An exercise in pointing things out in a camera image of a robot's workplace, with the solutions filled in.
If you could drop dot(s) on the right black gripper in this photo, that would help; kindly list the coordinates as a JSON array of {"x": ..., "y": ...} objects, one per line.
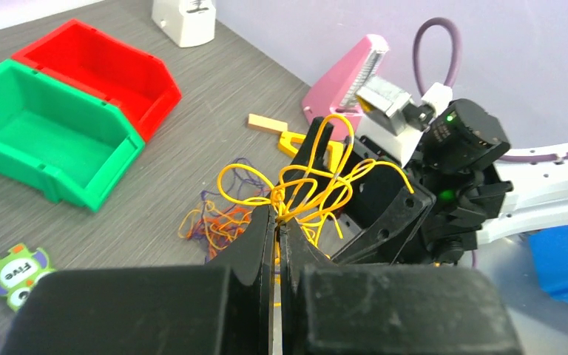
[{"x": 431, "y": 210}]

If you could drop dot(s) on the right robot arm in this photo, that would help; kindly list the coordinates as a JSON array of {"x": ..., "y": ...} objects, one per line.
[{"x": 539, "y": 199}]

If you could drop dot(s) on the red plastic bin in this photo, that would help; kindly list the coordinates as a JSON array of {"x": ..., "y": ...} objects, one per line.
[{"x": 94, "y": 62}]

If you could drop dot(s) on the green owl tile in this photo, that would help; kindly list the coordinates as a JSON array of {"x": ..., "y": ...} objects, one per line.
[{"x": 20, "y": 270}]

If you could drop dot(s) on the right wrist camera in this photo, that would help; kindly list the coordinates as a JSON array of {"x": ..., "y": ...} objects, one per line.
[{"x": 393, "y": 120}]

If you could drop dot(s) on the pink metronome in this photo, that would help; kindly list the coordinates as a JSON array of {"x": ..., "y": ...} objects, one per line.
[{"x": 335, "y": 91}]

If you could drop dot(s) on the yellow triangle toy right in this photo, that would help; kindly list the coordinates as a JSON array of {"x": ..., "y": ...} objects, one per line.
[{"x": 289, "y": 144}]

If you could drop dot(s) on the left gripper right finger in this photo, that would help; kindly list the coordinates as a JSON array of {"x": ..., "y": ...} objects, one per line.
[{"x": 381, "y": 309}]

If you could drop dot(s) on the white metronome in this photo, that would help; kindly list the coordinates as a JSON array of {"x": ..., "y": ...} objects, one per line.
[{"x": 188, "y": 23}]

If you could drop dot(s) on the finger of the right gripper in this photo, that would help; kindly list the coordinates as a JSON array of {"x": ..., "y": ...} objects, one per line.
[{"x": 307, "y": 177}]

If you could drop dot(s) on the wooden block right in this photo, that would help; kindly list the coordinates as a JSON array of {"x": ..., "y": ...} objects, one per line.
[{"x": 264, "y": 124}]

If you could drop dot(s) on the green plastic bin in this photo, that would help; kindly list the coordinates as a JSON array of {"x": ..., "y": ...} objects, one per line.
[{"x": 71, "y": 146}]

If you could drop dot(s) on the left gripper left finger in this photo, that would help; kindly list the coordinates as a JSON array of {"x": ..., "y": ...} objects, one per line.
[{"x": 222, "y": 307}]

